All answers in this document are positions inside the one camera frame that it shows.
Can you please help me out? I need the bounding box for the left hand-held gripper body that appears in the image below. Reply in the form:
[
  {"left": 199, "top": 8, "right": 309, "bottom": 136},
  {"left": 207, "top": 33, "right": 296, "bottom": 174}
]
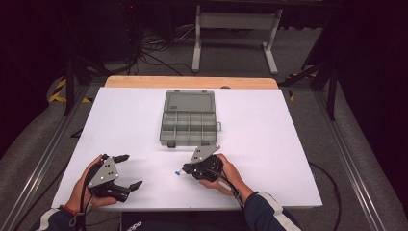
[{"left": 86, "top": 153, "right": 132, "bottom": 204}]

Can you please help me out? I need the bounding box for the white board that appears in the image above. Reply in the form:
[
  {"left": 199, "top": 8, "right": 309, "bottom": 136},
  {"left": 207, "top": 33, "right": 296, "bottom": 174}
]
[{"left": 51, "top": 86, "right": 323, "bottom": 213}]

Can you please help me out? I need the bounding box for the right hand-held gripper cable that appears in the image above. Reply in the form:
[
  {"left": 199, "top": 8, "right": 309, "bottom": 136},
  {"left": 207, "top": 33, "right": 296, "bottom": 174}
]
[{"left": 211, "top": 167, "right": 246, "bottom": 210}]

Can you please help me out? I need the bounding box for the grey plastic compartment box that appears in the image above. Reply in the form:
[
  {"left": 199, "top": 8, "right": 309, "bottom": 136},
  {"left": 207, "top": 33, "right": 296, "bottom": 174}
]
[{"left": 159, "top": 89, "right": 223, "bottom": 149}]

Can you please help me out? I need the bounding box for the aluminium rail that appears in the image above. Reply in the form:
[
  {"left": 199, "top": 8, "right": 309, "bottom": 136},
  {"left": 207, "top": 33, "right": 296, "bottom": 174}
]
[
  {"left": 312, "top": 90, "right": 391, "bottom": 231},
  {"left": 0, "top": 85, "right": 94, "bottom": 231}
]

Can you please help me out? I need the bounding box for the left hand-held gripper cable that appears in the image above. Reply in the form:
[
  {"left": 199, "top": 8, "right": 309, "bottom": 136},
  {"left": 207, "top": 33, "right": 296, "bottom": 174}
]
[{"left": 71, "top": 160, "right": 97, "bottom": 231}]

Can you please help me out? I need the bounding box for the person's left hand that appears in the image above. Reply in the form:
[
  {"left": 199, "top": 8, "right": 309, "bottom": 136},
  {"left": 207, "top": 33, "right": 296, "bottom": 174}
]
[{"left": 65, "top": 154, "right": 118, "bottom": 215}]

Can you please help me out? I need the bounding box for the wooden table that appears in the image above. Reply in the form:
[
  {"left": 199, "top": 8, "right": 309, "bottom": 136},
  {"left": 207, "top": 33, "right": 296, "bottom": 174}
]
[{"left": 104, "top": 75, "right": 279, "bottom": 90}]

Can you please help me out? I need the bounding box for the black floor cable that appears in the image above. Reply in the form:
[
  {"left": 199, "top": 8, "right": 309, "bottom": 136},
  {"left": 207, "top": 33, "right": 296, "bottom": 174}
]
[{"left": 308, "top": 161, "right": 343, "bottom": 231}]

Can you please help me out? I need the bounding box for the black metal stand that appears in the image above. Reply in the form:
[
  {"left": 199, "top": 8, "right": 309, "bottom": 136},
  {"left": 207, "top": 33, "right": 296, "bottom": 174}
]
[
  {"left": 62, "top": 47, "right": 107, "bottom": 116},
  {"left": 278, "top": 61, "right": 340, "bottom": 121}
]

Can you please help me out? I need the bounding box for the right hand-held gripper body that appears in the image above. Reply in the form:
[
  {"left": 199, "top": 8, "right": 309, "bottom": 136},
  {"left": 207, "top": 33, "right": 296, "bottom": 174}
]
[{"left": 190, "top": 144, "right": 224, "bottom": 182}]

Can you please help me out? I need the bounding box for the tangle of black cables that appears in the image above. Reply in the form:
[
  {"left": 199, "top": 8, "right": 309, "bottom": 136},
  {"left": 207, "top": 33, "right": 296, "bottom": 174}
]
[{"left": 128, "top": 25, "right": 196, "bottom": 76}]

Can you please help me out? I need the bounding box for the person's lap in dark pants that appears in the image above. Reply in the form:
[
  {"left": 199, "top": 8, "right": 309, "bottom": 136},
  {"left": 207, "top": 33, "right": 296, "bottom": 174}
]
[{"left": 119, "top": 210, "right": 248, "bottom": 231}]

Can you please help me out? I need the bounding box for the person's right hand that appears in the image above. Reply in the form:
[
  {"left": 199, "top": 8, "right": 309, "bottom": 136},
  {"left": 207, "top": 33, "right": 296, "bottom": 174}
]
[{"left": 199, "top": 153, "right": 254, "bottom": 204}]

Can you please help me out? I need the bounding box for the yellow black floor tape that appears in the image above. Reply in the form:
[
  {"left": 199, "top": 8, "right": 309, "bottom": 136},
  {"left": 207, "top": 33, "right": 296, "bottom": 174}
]
[
  {"left": 286, "top": 72, "right": 317, "bottom": 102},
  {"left": 47, "top": 78, "right": 92, "bottom": 104}
]

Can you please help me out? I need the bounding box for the hand-held gripper cable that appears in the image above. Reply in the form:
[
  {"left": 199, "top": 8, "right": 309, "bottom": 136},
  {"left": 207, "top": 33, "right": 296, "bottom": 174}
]
[
  {"left": 211, "top": 167, "right": 246, "bottom": 210},
  {"left": 71, "top": 160, "right": 97, "bottom": 231}
]

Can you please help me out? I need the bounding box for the white metal stand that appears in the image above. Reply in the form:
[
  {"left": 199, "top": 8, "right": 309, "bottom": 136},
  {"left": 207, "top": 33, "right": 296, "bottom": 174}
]
[{"left": 191, "top": 4, "right": 284, "bottom": 75}]

